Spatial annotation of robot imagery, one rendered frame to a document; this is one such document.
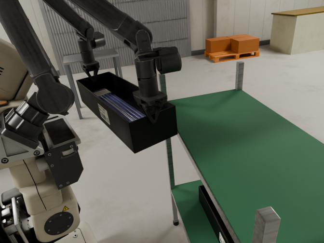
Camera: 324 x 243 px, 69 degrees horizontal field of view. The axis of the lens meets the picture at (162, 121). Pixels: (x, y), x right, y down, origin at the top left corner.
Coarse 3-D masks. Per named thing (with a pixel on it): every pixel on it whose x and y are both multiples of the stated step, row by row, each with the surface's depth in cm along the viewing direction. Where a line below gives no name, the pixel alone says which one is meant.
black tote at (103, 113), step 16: (80, 80) 114; (96, 80) 118; (112, 80) 119; (96, 96) 91; (128, 96) 108; (96, 112) 100; (112, 112) 80; (160, 112) 75; (112, 128) 87; (128, 128) 71; (144, 128) 74; (160, 128) 77; (176, 128) 81; (128, 144) 77; (144, 144) 76
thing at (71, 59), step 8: (112, 48) 348; (64, 56) 328; (72, 56) 322; (80, 56) 318; (96, 56) 308; (104, 56) 307; (112, 56) 310; (64, 64) 295; (120, 64) 318; (120, 72) 322; (72, 80) 345; (72, 88) 310; (80, 104) 364; (80, 112) 328
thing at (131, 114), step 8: (104, 88) 118; (104, 96) 109; (112, 96) 108; (112, 104) 100; (120, 104) 99; (128, 104) 98; (120, 112) 92; (128, 112) 91; (136, 112) 91; (128, 120) 86
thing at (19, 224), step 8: (8, 192) 103; (16, 192) 103; (8, 200) 100; (16, 200) 101; (16, 208) 91; (80, 208) 98; (16, 216) 86; (24, 216) 99; (8, 224) 84; (16, 224) 83; (24, 224) 93; (8, 232) 85; (16, 232) 91; (24, 232) 88; (32, 232) 101; (24, 240) 87; (32, 240) 97; (56, 240) 97
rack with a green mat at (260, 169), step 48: (192, 96) 126; (240, 96) 121; (192, 144) 88; (240, 144) 85; (288, 144) 82; (192, 192) 147; (240, 192) 65; (288, 192) 64; (192, 240) 119; (240, 240) 53; (288, 240) 52
